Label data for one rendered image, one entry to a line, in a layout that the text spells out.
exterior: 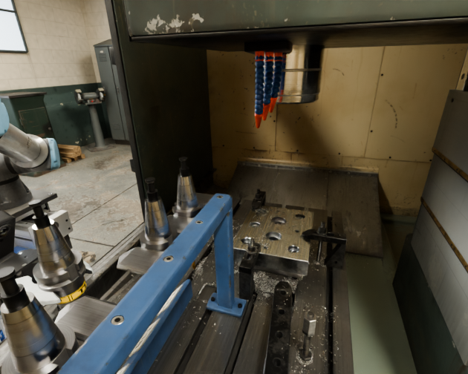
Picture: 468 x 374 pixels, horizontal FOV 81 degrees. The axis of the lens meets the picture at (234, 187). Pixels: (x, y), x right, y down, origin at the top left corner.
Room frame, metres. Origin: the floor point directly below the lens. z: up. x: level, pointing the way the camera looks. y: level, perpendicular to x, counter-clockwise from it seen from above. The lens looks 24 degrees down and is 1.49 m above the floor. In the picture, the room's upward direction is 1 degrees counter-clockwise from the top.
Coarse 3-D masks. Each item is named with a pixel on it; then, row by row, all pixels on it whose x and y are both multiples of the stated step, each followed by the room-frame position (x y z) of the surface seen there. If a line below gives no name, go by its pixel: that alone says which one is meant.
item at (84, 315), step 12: (84, 300) 0.26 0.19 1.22; (96, 300) 0.26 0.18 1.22; (60, 312) 0.24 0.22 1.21; (72, 312) 0.24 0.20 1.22; (84, 312) 0.24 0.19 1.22; (96, 312) 0.24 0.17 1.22; (108, 312) 0.24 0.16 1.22; (72, 324) 0.22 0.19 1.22; (84, 324) 0.22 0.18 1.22; (96, 324) 0.22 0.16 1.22; (84, 336) 0.21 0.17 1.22
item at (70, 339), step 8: (64, 328) 0.21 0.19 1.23; (72, 336) 0.20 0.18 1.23; (72, 344) 0.19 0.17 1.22; (8, 352) 0.19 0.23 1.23; (64, 352) 0.19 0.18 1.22; (72, 352) 0.19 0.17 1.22; (8, 360) 0.18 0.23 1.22; (56, 360) 0.18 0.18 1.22; (64, 360) 0.18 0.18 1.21; (8, 368) 0.17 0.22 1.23; (48, 368) 0.17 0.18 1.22; (56, 368) 0.17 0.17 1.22
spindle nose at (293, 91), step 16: (304, 48) 0.64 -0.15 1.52; (320, 48) 0.66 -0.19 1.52; (288, 64) 0.64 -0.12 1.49; (304, 64) 0.64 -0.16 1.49; (320, 64) 0.67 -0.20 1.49; (288, 80) 0.64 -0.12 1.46; (304, 80) 0.64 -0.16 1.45; (320, 80) 0.68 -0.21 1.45; (288, 96) 0.64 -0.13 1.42; (304, 96) 0.64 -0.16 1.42
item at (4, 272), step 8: (0, 272) 0.19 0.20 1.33; (8, 272) 0.19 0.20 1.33; (0, 280) 0.18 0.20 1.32; (8, 280) 0.18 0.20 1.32; (8, 288) 0.18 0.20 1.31; (16, 288) 0.19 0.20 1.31; (24, 288) 0.19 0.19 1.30; (8, 296) 0.18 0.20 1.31; (16, 296) 0.18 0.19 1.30; (24, 296) 0.19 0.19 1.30; (8, 304) 0.18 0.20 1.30; (16, 304) 0.18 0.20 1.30
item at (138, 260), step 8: (136, 248) 0.37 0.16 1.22; (144, 248) 0.37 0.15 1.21; (120, 256) 0.35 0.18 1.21; (128, 256) 0.35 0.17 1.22; (136, 256) 0.35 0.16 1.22; (144, 256) 0.35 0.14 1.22; (152, 256) 0.35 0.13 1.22; (120, 264) 0.33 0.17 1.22; (128, 264) 0.33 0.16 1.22; (136, 264) 0.33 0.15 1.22; (144, 264) 0.33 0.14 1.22; (152, 264) 0.33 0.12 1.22; (136, 272) 0.31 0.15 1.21; (144, 272) 0.31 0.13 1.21
